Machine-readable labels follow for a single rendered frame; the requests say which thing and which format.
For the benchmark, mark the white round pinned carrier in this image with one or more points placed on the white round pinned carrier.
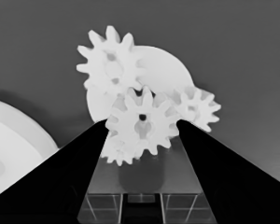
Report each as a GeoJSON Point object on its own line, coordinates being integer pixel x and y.
{"type": "Point", "coordinates": [165, 70]}

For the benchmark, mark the large thick white disc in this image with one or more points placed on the large thick white disc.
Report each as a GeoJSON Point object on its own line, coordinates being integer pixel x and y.
{"type": "Point", "coordinates": [21, 140]}

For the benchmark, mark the small white toothed gear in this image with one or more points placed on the small white toothed gear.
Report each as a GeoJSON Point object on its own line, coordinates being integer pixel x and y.
{"type": "Point", "coordinates": [160, 124]}
{"type": "Point", "coordinates": [95, 70]}
{"type": "Point", "coordinates": [203, 109]}
{"type": "Point", "coordinates": [118, 154]}

